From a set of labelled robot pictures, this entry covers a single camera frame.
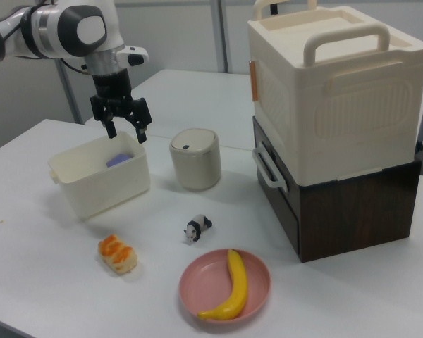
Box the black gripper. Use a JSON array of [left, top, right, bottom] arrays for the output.
[[90, 68, 153, 144]]

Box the white plastic box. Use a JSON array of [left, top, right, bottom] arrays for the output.
[[47, 130, 152, 223]]

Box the cream plastic storage box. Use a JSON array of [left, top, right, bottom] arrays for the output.
[[246, 0, 423, 184]]

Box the purple sponge block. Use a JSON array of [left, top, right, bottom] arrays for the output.
[[105, 151, 134, 168]]

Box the small beige trash can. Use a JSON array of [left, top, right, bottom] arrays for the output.
[[168, 127, 223, 192]]

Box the panda toy figure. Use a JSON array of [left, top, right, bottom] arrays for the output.
[[183, 213, 214, 246]]

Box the toy bread with orange glaze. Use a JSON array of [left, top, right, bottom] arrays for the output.
[[97, 234, 139, 275]]

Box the pink plastic plate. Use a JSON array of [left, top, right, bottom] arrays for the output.
[[178, 248, 272, 323]]

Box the yellow toy banana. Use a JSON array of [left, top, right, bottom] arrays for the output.
[[197, 249, 249, 321]]

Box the dark wooden drawer cabinet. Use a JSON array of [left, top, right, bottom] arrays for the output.
[[251, 115, 423, 263]]

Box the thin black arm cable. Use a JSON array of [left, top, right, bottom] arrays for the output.
[[57, 57, 90, 75]]

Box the white drawer handle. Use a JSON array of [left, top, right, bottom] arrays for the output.
[[251, 145, 290, 193]]

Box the black power cable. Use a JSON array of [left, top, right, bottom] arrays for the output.
[[413, 139, 423, 177]]

